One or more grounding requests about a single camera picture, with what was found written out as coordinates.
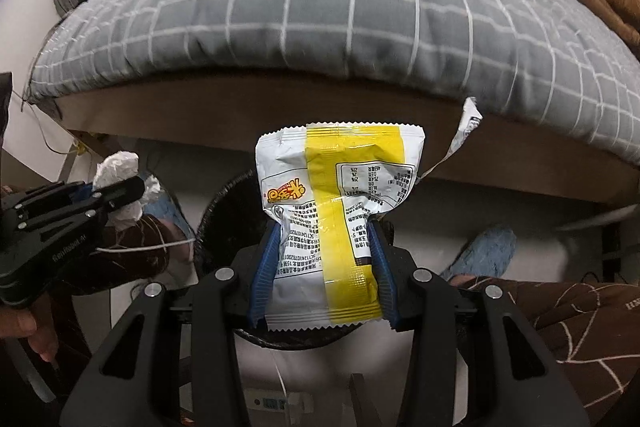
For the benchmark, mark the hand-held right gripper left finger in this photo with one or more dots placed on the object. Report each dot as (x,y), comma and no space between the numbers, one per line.
(262,277)

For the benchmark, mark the trash bin with black bag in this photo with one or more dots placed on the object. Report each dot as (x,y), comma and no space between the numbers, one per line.
(220,207)

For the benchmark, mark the person's right leg brown pants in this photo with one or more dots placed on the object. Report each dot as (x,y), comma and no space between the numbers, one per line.
(575,322)

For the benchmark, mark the white tissue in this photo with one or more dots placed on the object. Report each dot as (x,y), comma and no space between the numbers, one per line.
(117,164)

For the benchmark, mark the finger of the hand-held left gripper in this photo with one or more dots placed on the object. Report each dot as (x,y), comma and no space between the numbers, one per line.
(122,191)
(80,193)

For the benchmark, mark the person's left leg brown pants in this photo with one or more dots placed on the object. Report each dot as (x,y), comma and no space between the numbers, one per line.
(135,247)

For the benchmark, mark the person's leg brown pants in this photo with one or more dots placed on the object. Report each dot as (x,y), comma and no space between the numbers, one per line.
(135,247)
(575,322)

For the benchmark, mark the blue slipper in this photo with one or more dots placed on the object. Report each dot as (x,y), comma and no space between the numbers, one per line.
(485,252)
(165,209)

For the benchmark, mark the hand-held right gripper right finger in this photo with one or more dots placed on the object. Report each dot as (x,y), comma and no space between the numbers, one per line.
(382,277)

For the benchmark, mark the white and yellow snack wrapper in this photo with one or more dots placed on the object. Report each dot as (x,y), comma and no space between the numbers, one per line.
(340,207)

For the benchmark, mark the bed with grey checked sheet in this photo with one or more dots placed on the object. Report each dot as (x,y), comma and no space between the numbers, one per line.
(350,7)

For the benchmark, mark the person's left hand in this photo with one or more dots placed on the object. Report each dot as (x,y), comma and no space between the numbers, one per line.
(30,322)

